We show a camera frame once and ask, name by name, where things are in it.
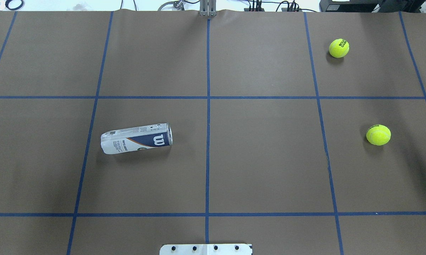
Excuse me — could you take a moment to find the white blue tennis ball can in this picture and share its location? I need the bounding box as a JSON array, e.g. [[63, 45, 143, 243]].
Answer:
[[101, 123, 173, 154]]

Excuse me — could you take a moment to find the white pedestal base plate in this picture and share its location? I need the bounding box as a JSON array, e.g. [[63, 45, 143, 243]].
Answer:
[[159, 243, 253, 255]]

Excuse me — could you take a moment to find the black box on desk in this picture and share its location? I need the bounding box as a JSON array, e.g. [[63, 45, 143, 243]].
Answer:
[[319, 0, 379, 13]]

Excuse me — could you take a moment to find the aluminium frame post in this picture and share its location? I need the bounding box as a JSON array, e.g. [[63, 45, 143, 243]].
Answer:
[[200, 0, 217, 18]]

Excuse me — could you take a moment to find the yellow tennis ball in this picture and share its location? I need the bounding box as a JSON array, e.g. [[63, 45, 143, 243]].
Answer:
[[365, 124, 391, 146], [329, 39, 350, 58]]

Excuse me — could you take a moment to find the blue tape roll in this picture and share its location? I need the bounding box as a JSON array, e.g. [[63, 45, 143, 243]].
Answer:
[[5, 0, 25, 11]]

